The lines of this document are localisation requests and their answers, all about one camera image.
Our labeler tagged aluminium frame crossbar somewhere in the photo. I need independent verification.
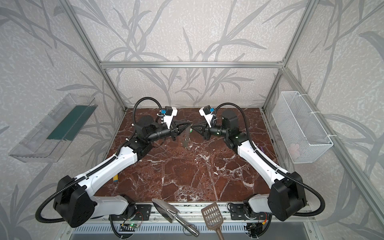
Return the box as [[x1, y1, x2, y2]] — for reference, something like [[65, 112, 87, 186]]
[[100, 61, 283, 69]]

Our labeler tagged aluminium frame post left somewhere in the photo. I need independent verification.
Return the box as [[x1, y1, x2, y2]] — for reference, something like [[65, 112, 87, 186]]
[[59, 0, 127, 111]]

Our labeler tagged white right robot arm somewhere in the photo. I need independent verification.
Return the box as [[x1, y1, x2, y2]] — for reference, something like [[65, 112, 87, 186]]
[[194, 106, 306, 222]]

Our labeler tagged aluminium frame post right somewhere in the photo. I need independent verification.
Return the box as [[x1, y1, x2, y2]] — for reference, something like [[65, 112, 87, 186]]
[[262, 0, 319, 112]]

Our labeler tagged aluminium frame post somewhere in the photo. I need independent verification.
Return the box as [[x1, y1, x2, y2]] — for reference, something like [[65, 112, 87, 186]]
[[59, 0, 127, 111], [262, 0, 319, 112]]

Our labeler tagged steel garden trowel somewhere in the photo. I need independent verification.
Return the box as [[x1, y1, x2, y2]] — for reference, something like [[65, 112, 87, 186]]
[[152, 199, 200, 237]]

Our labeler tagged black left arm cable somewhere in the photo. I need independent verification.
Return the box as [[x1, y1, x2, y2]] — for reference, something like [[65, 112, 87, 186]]
[[35, 96, 163, 224]]

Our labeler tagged brown slotted scoop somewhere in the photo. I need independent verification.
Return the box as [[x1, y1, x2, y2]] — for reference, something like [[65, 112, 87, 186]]
[[201, 203, 224, 240]]

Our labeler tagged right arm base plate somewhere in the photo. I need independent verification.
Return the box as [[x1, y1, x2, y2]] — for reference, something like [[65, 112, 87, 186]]
[[227, 203, 267, 221]]

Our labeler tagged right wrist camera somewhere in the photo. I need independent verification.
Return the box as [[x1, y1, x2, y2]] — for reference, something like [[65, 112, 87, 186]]
[[199, 105, 214, 127]]

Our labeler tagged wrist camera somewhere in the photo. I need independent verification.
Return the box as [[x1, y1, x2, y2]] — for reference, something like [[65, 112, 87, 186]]
[[199, 105, 214, 127], [160, 106, 178, 129]]

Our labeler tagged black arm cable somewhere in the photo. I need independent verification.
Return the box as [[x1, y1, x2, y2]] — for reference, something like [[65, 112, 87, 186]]
[[35, 96, 163, 224], [213, 102, 326, 217]]

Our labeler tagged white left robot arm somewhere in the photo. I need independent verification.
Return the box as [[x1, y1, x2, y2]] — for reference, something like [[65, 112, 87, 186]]
[[53, 116, 191, 228]]

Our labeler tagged clear plastic wall bin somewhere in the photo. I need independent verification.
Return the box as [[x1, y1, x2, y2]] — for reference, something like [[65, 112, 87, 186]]
[[9, 94, 98, 163]]

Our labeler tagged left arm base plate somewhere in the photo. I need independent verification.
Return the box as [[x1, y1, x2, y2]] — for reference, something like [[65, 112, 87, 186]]
[[132, 204, 152, 222]]

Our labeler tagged pink object in basket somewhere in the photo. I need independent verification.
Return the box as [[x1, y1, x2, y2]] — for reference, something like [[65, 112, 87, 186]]
[[288, 144, 301, 160]]

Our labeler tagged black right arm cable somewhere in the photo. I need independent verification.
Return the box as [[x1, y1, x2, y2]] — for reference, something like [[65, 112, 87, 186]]
[[213, 102, 326, 217]]

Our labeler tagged white wire mesh basket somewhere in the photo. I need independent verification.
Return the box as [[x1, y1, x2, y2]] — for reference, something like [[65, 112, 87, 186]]
[[272, 91, 334, 164]]

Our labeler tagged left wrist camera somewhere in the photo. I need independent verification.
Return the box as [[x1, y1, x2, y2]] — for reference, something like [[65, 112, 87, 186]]
[[160, 106, 178, 129]]

